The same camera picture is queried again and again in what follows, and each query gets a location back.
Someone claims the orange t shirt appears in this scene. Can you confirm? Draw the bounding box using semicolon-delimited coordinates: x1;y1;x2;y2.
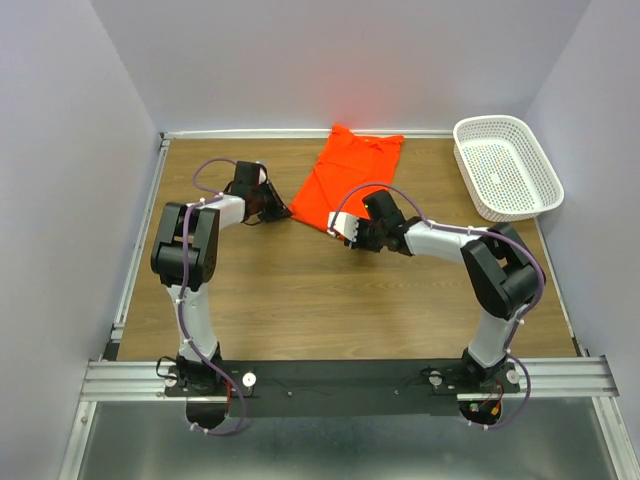
290;124;405;231

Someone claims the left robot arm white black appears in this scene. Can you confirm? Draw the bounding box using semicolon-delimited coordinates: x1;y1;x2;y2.
150;161;291;395

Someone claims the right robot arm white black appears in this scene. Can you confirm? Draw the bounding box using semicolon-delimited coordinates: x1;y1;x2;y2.
327;190;546;392

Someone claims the white perforated plastic basket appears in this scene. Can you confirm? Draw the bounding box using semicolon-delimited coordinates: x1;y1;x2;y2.
453;115;565;223

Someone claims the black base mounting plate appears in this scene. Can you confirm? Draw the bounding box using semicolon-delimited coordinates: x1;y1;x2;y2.
156;357;521;432

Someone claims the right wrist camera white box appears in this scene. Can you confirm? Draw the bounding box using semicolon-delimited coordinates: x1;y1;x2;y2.
327;211;360;248

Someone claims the aluminium frame rail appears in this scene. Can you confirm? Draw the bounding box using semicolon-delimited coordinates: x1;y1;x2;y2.
80;357;619;402

